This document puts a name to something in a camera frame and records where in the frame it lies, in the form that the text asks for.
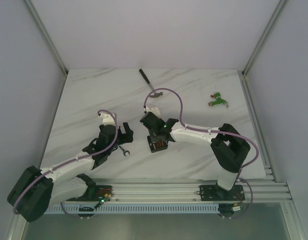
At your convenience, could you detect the black fuse box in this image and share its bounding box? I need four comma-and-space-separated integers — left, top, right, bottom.
147, 136, 168, 153

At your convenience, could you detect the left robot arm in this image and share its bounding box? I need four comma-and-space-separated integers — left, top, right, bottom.
7, 122, 134, 222

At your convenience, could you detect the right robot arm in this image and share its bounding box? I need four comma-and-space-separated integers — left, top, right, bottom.
140, 111, 250, 201

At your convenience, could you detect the silver combination wrench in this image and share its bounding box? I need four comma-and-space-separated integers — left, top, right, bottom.
118, 145, 130, 157

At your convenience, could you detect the green red plastic connector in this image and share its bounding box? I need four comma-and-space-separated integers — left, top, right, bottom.
208, 92, 229, 108

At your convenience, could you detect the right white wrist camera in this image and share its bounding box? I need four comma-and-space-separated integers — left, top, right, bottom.
144, 106, 161, 118

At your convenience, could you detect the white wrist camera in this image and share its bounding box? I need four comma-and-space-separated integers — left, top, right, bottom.
99, 111, 115, 126
144, 106, 161, 118

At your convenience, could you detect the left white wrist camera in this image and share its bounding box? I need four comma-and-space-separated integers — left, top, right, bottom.
99, 111, 115, 126

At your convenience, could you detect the black handled claw hammer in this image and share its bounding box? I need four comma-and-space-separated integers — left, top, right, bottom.
139, 69, 163, 98

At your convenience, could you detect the aluminium front rail frame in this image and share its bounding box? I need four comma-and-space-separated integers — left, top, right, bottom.
52, 179, 292, 204

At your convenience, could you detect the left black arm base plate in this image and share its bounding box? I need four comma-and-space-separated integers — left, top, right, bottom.
67, 185, 112, 202

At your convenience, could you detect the slotted grey cable duct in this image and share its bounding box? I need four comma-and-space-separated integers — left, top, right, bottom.
45, 203, 219, 215

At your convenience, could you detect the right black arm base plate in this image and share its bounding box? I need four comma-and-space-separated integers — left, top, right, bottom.
198, 184, 245, 202

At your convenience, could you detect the left aluminium corner post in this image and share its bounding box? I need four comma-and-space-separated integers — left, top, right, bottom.
24, 0, 69, 76

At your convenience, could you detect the aluminium corner post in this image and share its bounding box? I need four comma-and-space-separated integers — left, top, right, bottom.
241, 0, 287, 76
24, 0, 69, 76

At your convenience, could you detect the right aluminium corner post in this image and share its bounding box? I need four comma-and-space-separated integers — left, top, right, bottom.
241, 0, 287, 76

